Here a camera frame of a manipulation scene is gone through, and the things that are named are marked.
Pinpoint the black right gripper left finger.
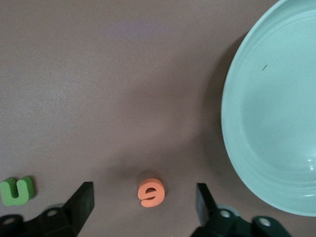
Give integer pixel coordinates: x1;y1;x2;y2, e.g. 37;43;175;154
0;181;95;237

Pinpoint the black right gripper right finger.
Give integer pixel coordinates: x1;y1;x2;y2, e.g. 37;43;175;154
192;182;294;237

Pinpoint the orange foam letter e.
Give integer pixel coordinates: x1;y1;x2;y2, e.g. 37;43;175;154
137;178;165;208

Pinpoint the green foam letter u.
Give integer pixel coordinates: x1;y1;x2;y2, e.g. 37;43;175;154
0;175;35;207

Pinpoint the light green plate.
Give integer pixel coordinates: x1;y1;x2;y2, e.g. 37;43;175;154
221;0;316;218

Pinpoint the brown table cover sheet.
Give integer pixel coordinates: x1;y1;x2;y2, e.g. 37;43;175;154
0;0;316;237

